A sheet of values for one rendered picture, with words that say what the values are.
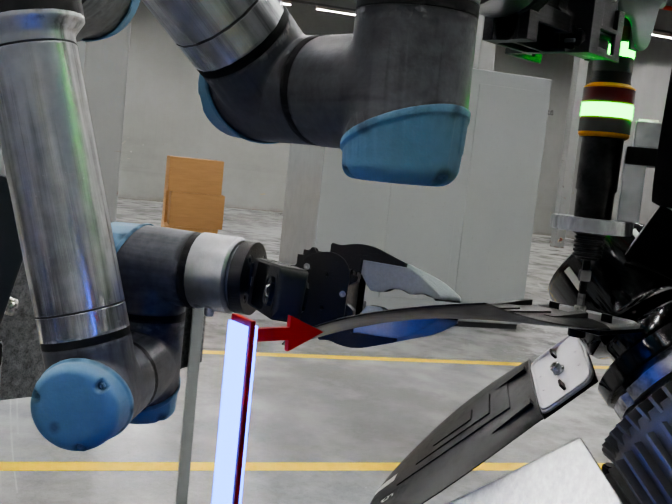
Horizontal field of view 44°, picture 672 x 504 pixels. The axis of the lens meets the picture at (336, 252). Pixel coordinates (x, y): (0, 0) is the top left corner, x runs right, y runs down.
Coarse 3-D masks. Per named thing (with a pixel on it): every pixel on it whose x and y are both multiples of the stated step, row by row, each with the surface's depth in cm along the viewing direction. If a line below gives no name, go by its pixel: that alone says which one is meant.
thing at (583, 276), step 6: (582, 264) 73; (588, 264) 72; (582, 270) 72; (588, 270) 73; (582, 276) 72; (588, 276) 72; (582, 282) 73; (582, 288) 73; (582, 294) 73; (582, 300) 73
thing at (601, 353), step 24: (624, 240) 77; (576, 264) 78; (600, 264) 76; (624, 264) 76; (552, 288) 81; (600, 288) 76; (624, 288) 75; (648, 288) 74; (600, 312) 76; (624, 312) 74; (648, 312) 74; (600, 336) 76; (624, 336) 75; (648, 336) 71; (624, 360) 72; (648, 360) 71; (600, 384) 75; (624, 384) 73
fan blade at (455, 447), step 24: (528, 360) 88; (504, 384) 88; (528, 384) 84; (480, 408) 88; (504, 408) 84; (528, 408) 81; (432, 432) 97; (456, 432) 88; (480, 432) 84; (504, 432) 81; (408, 456) 97; (432, 456) 88; (456, 456) 84; (480, 456) 81; (408, 480) 87; (432, 480) 83; (456, 480) 80
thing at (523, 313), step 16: (448, 304) 51; (464, 304) 51; (480, 304) 51; (496, 304) 72; (512, 304) 72; (528, 304) 73; (336, 320) 59; (352, 320) 58; (368, 320) 59; (384, 320) 60; (400, 320) 63; (496, 320) 58; (512, 320) 56; (528, 320) 56; (544, 320) 59; (560, 320) 63; (576, 320) 66; (592, 320) 68; (320, 336) 70
